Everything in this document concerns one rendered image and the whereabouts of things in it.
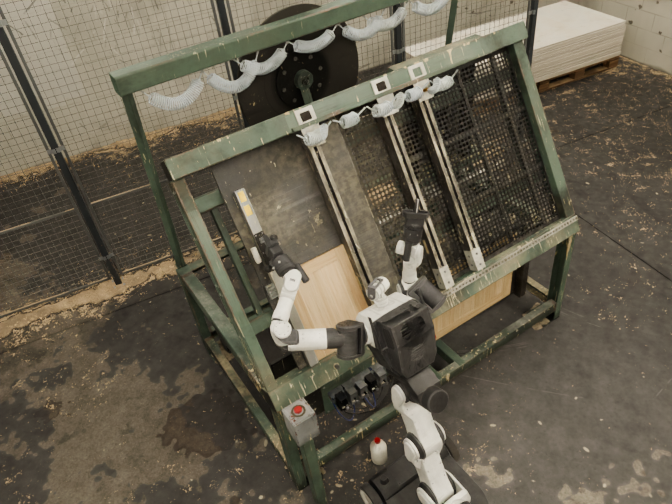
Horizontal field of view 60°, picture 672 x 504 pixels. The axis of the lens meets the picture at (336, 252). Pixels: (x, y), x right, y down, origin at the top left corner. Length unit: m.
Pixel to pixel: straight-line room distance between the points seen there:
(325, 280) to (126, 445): 1.87
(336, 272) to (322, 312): 0.22
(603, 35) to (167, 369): 6.04
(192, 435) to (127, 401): 0.60
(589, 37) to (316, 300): 5.51
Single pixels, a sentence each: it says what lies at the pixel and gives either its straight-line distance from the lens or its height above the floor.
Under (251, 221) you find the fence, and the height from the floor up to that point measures 1.58.
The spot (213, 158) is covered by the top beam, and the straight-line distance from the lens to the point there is 2.71.
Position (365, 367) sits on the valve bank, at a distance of 3.14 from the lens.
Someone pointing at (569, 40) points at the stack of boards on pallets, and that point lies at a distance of 7.49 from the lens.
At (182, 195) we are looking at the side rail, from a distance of 2.72.
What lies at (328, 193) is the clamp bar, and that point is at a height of 1.58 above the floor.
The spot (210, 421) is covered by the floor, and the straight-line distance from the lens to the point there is 4.06.
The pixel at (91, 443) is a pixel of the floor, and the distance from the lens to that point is 4.29.
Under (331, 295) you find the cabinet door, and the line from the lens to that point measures 3.00.
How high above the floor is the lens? 3.20
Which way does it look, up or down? 40 degrees down
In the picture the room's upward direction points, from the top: 8 degrees counter-clockwise
